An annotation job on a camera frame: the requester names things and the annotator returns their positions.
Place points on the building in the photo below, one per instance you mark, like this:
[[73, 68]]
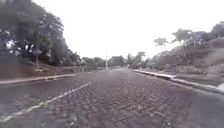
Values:
[[116, 61]]

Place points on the white painted line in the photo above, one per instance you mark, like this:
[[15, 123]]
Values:
[[40, 104]]

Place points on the pale concrete pavement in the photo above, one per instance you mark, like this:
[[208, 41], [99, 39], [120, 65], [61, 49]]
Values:
[[166, 76], [33, 79]]

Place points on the trees above slope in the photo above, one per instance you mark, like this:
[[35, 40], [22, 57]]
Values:
[[215, 30]]

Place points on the pale pole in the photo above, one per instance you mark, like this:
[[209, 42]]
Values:
[[106, 61]]

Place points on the overgrown earth slope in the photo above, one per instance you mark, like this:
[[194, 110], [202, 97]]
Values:
[[200, 63]]

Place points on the row of tall trees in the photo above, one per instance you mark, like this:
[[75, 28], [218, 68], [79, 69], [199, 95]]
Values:
[[36, 30]]

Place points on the grassy earth bank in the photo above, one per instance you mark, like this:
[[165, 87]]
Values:
[[13, 70]]

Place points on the palm tree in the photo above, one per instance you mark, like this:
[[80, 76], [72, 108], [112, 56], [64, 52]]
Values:
[[160, 41], [182, 34]]

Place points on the row of distant trees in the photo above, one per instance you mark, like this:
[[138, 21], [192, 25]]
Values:
[[95, 62]]

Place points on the grey brick paved road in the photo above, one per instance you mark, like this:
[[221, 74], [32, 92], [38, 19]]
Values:
[[116, 96]]

